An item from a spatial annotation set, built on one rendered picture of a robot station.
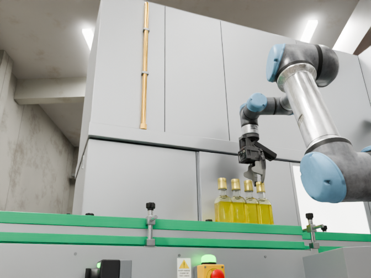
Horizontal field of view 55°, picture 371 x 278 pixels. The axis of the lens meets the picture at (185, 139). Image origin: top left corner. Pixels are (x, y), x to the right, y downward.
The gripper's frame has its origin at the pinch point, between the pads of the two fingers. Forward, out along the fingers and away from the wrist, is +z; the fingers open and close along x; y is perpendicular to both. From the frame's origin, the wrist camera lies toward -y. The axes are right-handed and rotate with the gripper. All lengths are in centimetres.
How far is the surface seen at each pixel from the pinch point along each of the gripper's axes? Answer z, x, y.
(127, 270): 35, 24, 58
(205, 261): 33, 21, 35
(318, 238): 22.6, 4.0, -21.5
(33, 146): -221, -562, 130
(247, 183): 1.8, 1.5, 7.1
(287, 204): 5.6, -12.2, -20.8
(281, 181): -5.4, -12.2, -19.3
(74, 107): -308, -547, 65
